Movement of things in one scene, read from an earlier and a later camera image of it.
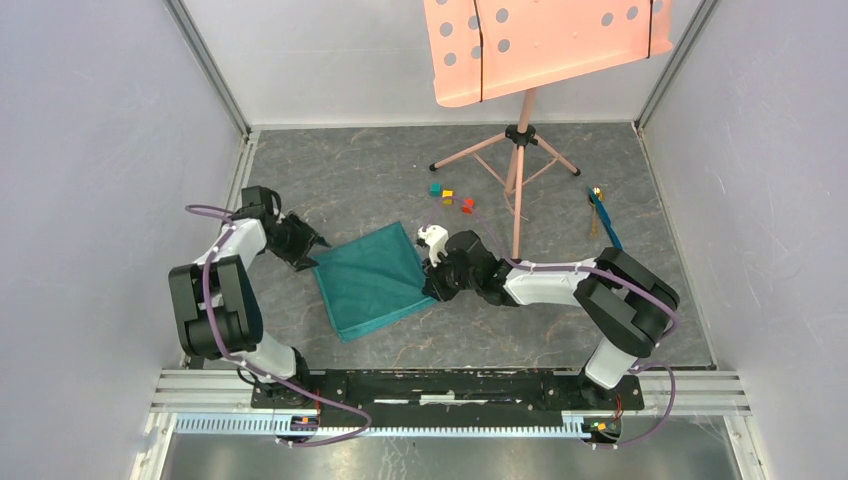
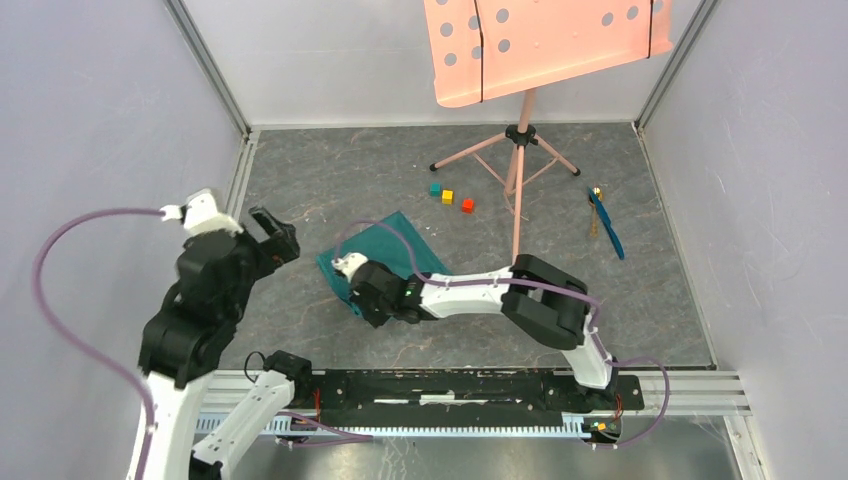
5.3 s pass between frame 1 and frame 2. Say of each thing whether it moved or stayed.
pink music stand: stayed
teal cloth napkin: moved
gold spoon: stayed
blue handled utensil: stayed
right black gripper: moved
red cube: stayed
